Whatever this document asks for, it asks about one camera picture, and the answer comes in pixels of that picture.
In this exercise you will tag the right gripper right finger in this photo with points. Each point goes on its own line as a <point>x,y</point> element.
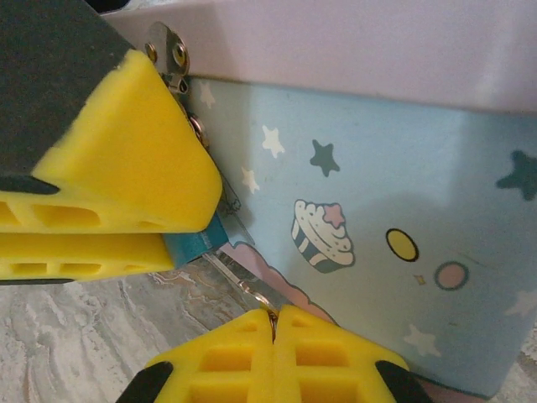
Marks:
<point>327,361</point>

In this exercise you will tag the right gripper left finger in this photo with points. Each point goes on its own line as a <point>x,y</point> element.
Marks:
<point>226,365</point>

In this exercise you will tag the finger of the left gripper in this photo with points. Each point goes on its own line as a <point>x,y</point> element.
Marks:
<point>105,138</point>
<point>84,252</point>

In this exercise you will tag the blue padlock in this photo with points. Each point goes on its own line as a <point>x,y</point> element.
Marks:
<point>195,245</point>

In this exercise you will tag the silver hasp latch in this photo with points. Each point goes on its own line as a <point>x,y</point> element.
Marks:
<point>174,54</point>

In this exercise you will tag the blue cartoon tin box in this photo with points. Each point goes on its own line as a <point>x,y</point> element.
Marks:
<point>377,168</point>

